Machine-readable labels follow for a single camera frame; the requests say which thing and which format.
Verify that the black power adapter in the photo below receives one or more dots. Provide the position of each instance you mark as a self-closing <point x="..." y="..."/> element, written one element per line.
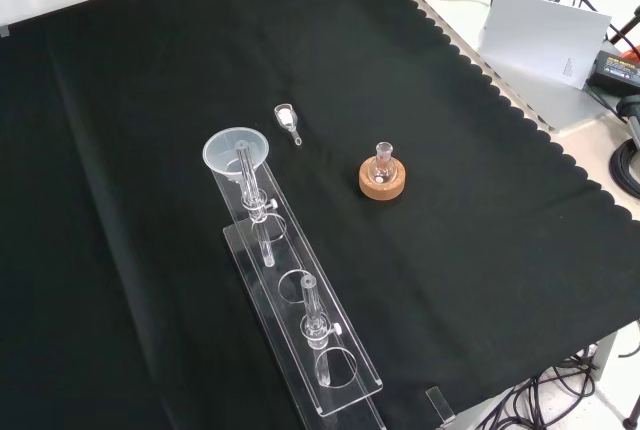
<point x="617" y="70"/>

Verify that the white card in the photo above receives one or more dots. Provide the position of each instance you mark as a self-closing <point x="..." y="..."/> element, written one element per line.
<point x="540" y="35"/>

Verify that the clear cloth clip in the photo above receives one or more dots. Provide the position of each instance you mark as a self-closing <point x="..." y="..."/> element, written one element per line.
<point x="440" y="405"/>

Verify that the small round-bottom glass flask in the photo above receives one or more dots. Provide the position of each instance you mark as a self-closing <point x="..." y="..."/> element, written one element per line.
<point x="383" y="167"/>

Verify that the black tripod leg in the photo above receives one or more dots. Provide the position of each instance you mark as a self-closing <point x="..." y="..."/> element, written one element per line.
<point x="625" y="30"/>

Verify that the translucent plastic funnel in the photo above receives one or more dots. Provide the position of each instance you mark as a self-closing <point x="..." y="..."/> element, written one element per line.
<point x="225" y="150"/>

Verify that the clear acrylic funnel stand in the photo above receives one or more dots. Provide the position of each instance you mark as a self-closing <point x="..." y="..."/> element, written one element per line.
<point x="300" y="260"/>

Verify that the black cloth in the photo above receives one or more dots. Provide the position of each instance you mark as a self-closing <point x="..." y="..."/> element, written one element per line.
<point x="150" y="200"/>

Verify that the grey tape piece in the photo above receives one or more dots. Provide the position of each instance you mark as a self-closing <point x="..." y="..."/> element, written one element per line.
<point x="4" y="30"/>

